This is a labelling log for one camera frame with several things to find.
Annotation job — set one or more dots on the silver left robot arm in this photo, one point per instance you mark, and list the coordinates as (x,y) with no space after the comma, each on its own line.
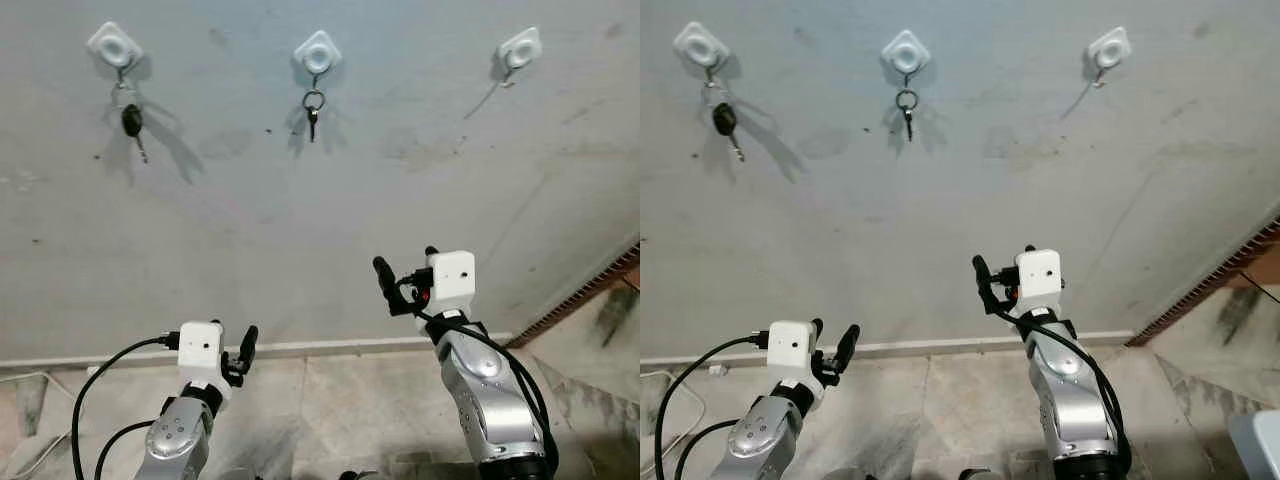
(175,435)
(765,435)

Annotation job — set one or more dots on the white skirting strip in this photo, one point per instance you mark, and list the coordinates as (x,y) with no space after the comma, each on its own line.
(930,347)
(330,347)

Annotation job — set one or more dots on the black car key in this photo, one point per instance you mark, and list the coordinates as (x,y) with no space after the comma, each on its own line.
(725,120)
(131,121)

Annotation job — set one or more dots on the light grey box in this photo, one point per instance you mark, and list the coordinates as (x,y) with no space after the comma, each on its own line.
(1258,445)

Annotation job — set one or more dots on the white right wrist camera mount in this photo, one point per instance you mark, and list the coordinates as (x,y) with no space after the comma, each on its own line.
(1040,278)
(452,280)

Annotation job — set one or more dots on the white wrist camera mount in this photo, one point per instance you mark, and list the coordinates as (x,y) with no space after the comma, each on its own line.
(200,345)
(452,280)
(1040,278)
(790,345)

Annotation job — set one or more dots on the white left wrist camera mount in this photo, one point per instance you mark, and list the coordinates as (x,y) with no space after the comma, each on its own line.
(790,345)
(200,345)

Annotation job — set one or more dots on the red brick wall edge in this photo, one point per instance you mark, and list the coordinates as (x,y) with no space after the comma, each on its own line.
(580,295)
(1200,290)

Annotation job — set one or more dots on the white adhesive wall hook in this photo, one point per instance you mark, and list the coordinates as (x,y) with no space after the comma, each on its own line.
(317,53)
(1110,47)
(700,45)
(521,48)
(906,52)
(115,47)

